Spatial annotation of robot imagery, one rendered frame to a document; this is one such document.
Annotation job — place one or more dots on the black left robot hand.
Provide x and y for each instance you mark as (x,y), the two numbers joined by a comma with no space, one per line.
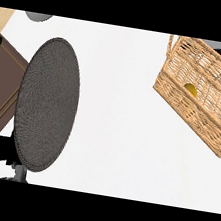
(0,147)

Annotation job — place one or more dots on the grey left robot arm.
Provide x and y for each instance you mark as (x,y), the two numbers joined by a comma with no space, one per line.
(20,173)

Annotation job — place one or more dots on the grey round woven placemat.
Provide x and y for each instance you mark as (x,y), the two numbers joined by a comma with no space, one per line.
(46,105)

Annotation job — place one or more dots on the yellow lemon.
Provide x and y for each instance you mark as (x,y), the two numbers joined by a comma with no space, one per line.
(191,90)

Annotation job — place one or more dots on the wicker basket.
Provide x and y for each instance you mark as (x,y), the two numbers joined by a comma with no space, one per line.
(200,106)

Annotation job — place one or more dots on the grey rounded object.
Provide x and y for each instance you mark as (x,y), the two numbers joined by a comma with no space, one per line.
(38,16)

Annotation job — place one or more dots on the grey and black appliance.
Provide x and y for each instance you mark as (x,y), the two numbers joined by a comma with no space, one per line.
(218,47)

